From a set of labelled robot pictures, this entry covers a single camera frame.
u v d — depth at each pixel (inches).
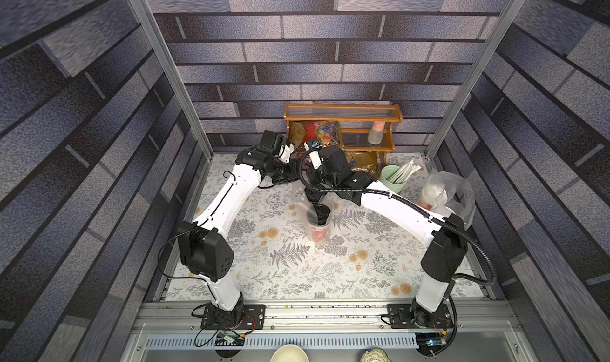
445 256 17.5
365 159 43.5
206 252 17.7
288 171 28.0
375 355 26.4
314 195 32.2
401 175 37.1
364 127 44.7
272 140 24.9
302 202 32.0
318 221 29.9
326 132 39.5
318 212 30.6
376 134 40.3
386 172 37.5
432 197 31.2
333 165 23.3
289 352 26.1
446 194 32.8
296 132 39.5
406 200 20.1
